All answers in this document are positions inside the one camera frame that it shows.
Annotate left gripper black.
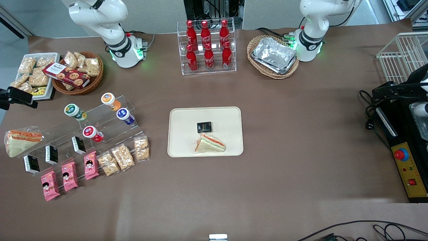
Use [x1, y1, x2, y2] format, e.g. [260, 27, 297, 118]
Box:
[372, 63, 428, 103]

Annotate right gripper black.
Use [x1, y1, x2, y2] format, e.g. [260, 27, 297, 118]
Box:
[0, 86, 38, 110]

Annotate green gum bottle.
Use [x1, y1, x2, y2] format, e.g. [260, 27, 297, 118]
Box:
[64, 103, 88, 121]

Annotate white rectangular tray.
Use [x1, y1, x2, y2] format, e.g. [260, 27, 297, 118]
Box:
[10, 53, 61, 101]

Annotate black white gum box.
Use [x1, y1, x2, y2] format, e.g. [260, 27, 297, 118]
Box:
[45, 145, 59, 165]
[71, 136, 87, 155]
[23, 155, 41, 175]

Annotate red gum bottle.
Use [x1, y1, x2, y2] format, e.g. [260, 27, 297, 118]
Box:
[82, 126, 104, 143]

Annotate orange gum bottle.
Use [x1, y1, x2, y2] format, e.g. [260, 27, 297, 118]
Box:
[101, 92, 122, 111]

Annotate blue gum bottle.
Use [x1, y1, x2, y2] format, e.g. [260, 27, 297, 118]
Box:
[116, 107, 135, 125]

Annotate silver foil tray stack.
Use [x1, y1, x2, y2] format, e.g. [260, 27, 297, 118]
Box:
[251, 37, 298, 75]

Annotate beige plastic tray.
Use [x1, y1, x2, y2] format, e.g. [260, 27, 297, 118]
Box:
[168, 107, 243, 158]

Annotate black control box yellow panel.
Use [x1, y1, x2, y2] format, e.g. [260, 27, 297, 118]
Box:
[371, 100, 428, 203]

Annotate wrapped triangle sandwich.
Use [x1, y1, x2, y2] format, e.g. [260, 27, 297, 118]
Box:
[195, 133, 226, 153]
[4, 126, 44, 158]

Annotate red cookie box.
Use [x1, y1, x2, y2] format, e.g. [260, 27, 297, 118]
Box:
[42, 62, 91, 89]

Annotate red emergency stop button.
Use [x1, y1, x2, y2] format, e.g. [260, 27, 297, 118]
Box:
[394, 148, 410, 161]

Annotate dark wicker basket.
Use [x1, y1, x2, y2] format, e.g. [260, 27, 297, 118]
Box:
[51, 51, 104, 96]

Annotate metal shelf with equipment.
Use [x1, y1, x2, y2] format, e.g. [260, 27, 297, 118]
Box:
[383, 0, 428, 28]

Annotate clear acrylic tiered stand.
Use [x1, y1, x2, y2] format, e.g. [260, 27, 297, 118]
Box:
[20, 95, 148, 175]

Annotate pink snack packet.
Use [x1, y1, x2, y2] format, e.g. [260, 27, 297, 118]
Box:
[84, 151, 100, 180]
[40, 170, 61, 202]
[61, 161, 79, 192]

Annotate light wicker basket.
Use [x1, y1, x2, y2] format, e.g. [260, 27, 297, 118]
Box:
[247, 35, 300, 80]

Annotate red cola bottle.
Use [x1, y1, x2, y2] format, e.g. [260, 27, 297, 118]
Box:
[204, 43, 215, 71]
[201, 20, 212, 49]
[186, 20, 198, 51]
[219, 19, 230, 47]
[186, 45, 198, 73]
[222, 41, 233, 70]

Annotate clear acrylic bottle rack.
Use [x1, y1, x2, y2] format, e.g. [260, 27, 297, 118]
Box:
[177, 17, 237, 76]

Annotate black equipment rack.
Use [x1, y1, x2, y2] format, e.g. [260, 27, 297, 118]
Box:
[183, 0, 242, 21]

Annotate black power cable with plug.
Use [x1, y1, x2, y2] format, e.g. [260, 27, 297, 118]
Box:
[359, 89, 392, 152]

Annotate white wire basket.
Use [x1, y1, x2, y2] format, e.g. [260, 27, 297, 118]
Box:
[376, 32, 428, 85]

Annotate black cables with connectors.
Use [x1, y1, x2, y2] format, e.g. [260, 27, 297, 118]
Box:
[255, 27, 296, 43]

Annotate grey cable with connector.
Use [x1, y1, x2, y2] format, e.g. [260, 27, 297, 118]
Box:
[125, 30, 156, 61]

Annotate black floor cables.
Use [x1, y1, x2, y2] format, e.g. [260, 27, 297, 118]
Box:
[296, 220, 428, 241]

